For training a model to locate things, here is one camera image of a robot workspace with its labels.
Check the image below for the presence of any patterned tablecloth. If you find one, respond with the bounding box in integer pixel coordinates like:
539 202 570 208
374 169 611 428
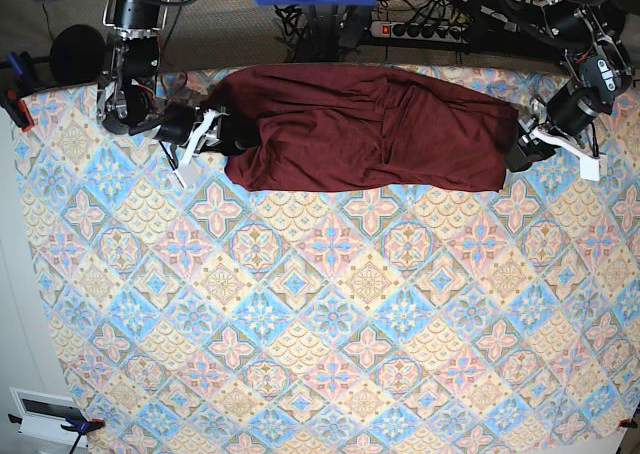
12 86 639 453

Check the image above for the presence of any white power strip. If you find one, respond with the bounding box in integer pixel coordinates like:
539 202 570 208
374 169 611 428
369 21 465 43

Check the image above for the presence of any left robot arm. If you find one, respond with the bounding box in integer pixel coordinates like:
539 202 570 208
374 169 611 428
497 0 634 181

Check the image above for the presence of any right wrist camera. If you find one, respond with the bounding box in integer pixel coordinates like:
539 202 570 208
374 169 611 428
170 163 200 189

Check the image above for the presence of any blue clamp upper left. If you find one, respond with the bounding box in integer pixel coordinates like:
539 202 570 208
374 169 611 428
1 51 36 132

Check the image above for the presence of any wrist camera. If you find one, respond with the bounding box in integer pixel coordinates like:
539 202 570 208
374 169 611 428
170 163 200 189
579 156 607 183

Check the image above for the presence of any blue clamp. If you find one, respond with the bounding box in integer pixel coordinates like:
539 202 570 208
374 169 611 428
7 414 105 453
1 51 36 132

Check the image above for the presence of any maroon t-shirt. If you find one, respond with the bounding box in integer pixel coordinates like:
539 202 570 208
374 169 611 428
203 64 518 192

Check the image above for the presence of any orange clamp right edge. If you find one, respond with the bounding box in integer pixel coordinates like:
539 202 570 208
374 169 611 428
618 419 639 429

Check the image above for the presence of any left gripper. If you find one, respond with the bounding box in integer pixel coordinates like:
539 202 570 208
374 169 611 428
504 98 601 173

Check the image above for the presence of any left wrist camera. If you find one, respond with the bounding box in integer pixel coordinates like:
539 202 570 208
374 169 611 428
579 156 607 183

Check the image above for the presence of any black round stool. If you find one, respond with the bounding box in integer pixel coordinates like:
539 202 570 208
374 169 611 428
49 24 105 86

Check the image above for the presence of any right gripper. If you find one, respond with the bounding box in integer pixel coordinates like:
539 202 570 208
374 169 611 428
159 104 260 172

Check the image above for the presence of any white floor vent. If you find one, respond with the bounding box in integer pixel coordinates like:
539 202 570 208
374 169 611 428
10 388 83 447

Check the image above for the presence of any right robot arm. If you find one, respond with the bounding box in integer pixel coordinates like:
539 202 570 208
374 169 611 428
35 0 260 168

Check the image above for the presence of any blue clamp lower left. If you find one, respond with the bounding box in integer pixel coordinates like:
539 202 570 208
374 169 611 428
7 414 105 453

